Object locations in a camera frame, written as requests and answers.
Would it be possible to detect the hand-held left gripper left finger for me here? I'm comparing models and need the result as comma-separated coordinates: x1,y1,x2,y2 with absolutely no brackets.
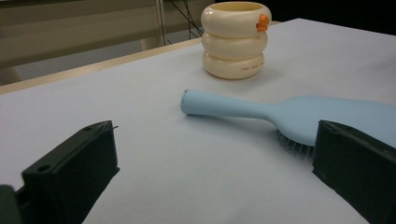
21,119,120,224

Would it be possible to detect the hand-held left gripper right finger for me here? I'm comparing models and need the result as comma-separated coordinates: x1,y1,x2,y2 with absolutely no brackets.
312,119,396,224

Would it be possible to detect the cream ringed cup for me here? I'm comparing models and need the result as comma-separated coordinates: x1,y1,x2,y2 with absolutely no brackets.
200,1,273,80

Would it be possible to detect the white table mat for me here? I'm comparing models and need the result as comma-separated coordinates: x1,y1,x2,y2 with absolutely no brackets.
0,18,396,224

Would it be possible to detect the light wooden desk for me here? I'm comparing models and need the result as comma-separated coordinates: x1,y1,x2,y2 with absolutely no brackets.
0,0,216,70

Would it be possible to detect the black curtain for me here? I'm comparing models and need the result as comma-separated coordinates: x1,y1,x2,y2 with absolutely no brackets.
215,0,396,35

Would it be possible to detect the tangle of black cables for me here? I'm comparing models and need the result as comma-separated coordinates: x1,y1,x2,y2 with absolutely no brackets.
169,0,205,40

